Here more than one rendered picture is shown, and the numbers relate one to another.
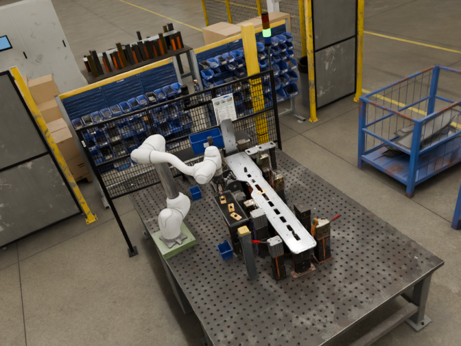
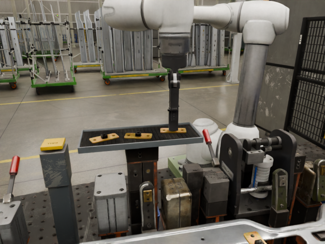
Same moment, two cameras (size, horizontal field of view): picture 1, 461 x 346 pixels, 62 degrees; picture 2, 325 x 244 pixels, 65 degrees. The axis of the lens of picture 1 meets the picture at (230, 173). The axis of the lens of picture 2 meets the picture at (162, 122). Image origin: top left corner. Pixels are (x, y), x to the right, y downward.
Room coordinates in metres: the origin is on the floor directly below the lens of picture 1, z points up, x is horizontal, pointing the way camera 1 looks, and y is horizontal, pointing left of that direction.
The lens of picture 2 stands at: (2.24, -0.68, 1.47)
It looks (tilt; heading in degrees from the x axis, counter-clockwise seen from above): 20 degrees down; 92
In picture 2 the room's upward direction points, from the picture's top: straight up
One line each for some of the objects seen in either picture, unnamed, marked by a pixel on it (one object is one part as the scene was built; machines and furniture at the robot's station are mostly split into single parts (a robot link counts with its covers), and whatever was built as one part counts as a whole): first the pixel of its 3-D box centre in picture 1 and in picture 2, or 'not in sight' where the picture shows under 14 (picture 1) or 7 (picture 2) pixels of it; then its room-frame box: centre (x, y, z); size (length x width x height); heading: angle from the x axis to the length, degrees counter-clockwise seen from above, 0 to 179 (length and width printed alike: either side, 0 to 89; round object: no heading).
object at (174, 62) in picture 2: (217, 178); (173, 69); (2.25, 0.10, 1.36); 0.08 x 0.07 x 0.09; 93
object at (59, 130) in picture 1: (44, 145); not in sight; (5.15, 2.56, 0.52); 1.21 x 0.81 x 1.05; 26
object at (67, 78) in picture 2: not in sight; (51, 53); (-0.90, 6.03, 0.88); 1.91 x 1.00 x 1.76; 113
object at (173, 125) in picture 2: not in sight; (173, 120); (2.25, 0.08, 1.20); 0.03 x 0.01 x 0.07; 3
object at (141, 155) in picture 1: (143, 155); (227, 17); (2.49, 0.60, 1.52); 0.18 x 0.14 x 0.13; 65
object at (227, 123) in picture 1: (228, 135); not in sight; (3.16, -0.05, 1.17); 0.12 x 0.01 x 0.34; 104
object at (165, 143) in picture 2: (230, 207); (140, 136); (2.14, 0.06, 1.16); 0.37 x 0.14 x 0.02; 14
